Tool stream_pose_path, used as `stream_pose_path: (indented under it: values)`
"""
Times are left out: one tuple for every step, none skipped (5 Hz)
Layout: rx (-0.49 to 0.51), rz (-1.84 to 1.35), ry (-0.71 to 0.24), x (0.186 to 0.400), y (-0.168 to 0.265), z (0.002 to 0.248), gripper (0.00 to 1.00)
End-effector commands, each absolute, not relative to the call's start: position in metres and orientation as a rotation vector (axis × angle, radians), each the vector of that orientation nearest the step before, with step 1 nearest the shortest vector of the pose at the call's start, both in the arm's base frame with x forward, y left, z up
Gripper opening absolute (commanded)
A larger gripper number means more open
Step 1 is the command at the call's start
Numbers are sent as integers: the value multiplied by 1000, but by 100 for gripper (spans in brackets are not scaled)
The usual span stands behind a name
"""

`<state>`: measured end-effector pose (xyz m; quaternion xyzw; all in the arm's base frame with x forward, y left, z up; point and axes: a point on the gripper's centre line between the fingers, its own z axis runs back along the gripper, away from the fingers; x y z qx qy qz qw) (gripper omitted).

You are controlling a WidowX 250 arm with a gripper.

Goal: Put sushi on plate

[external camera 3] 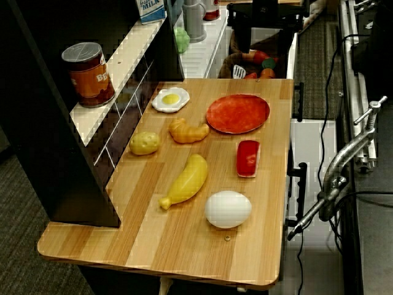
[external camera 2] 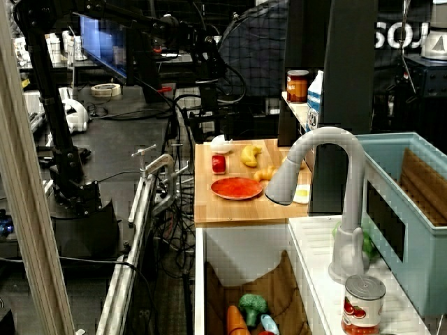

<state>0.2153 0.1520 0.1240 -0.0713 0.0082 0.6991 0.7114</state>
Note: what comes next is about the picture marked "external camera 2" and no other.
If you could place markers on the white toy sink unit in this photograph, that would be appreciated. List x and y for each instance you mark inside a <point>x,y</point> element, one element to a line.
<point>314,251</point>

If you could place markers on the computer monitor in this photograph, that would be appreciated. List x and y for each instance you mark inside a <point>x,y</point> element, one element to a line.
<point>101,45</point>

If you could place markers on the brown beans can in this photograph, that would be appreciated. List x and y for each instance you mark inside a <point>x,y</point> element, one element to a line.
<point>297,87</point>

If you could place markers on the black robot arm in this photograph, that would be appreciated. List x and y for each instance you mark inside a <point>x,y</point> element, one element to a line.
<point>45,80</point>

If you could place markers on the wooden board in bin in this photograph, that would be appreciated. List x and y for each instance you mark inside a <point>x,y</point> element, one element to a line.
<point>422,188</point>

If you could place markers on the aluminium rail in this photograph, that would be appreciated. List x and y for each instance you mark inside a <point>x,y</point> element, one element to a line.
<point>118,286</point>

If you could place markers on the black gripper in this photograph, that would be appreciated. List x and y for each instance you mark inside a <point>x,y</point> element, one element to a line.
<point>209,63</point>

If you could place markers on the white grey appliance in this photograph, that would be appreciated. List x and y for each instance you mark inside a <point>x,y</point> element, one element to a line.
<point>434,45</point>

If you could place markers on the orange toy croissant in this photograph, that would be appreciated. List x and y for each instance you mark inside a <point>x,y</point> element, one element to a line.
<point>264,174</point>

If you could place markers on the masking tape roll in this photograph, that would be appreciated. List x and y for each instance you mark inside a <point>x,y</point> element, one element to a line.
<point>105,90</point>

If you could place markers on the red toy sushi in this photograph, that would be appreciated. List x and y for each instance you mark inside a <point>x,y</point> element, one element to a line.
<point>219,164</point>

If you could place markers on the blue white milk carton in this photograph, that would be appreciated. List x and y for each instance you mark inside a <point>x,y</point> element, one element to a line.
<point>314,101</point>

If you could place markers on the white bottle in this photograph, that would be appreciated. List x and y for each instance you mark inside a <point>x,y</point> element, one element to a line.
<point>55,49</point>

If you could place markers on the black shelf cabinet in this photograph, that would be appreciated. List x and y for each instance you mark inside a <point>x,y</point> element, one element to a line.
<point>349,70</point>

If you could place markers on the black softbox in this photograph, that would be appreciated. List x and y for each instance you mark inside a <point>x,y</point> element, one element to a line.
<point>255,49</point>

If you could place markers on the light blue toy item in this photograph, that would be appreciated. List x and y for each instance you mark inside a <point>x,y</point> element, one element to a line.
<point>269,324</point>

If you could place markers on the wooden board in sink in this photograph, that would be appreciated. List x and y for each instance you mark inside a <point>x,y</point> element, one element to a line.
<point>279,286</point>

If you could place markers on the red plate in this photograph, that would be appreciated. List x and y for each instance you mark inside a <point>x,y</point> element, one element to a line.
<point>236,188</point>

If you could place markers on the orange toy carrot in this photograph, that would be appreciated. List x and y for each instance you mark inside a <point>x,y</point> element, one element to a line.
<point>235,321</point>

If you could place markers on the metal C-clamp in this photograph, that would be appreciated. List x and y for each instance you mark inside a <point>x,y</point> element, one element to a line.
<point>164,161</point>

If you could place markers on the white plastic device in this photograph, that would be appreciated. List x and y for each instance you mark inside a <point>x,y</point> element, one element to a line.
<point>78,117</point>

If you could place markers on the grey toy faucet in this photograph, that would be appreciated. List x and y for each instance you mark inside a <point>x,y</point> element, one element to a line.
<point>349,209</point>

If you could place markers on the light blue plastic bin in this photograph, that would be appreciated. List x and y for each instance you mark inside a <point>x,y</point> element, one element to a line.
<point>419,265</point>

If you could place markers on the toy fried egg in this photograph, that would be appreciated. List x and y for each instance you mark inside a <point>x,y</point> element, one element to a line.
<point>303,194</point>

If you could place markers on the green toy vegetable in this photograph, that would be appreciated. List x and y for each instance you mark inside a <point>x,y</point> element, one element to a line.
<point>368,244</point>

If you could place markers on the wooden post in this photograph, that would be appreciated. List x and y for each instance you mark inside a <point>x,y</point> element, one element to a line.
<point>31,227</point>

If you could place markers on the green toy broccoli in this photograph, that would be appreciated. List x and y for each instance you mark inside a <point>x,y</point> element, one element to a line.
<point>253,307</point>

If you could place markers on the tomato soup can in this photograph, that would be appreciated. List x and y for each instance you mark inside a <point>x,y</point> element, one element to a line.
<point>363,303</point>

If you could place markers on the yellow toy banana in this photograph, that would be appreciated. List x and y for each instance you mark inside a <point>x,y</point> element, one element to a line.
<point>250,156</point>

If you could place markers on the white toy egg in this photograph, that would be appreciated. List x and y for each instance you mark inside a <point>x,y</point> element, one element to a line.
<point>221,143</point>

